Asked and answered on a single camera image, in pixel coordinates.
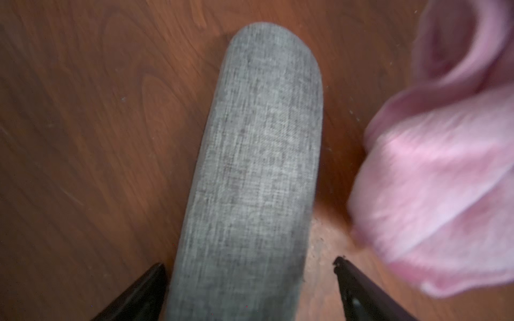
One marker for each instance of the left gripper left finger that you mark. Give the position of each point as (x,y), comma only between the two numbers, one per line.
(142,300)

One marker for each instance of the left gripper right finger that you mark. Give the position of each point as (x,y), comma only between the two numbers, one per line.
(362,299)

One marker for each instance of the grey felt eyeglass case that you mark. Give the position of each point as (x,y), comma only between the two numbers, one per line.
(244,240)

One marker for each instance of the pink microfiber cloth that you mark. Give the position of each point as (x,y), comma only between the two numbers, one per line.
(434,196)

